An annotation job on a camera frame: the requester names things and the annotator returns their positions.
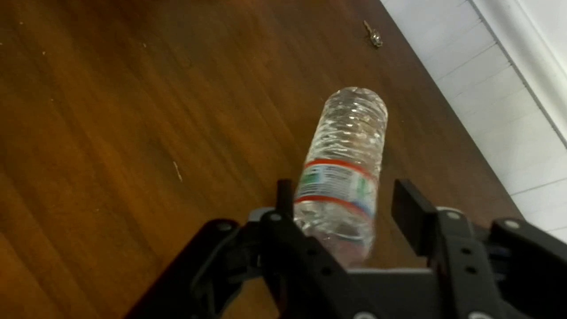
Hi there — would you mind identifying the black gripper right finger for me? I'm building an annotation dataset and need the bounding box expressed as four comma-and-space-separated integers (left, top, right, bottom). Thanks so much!
391, 177, 567, 319

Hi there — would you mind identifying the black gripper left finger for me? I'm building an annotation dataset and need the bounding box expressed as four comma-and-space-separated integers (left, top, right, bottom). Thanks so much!
125, 177, 352, 319

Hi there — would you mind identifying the clear plastic water bottle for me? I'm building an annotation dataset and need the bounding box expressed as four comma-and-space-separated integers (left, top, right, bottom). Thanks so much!
293, 85, 391, 267

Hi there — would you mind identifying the small metal screw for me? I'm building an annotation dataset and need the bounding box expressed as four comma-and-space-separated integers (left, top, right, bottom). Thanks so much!
362, 17, 385, 51

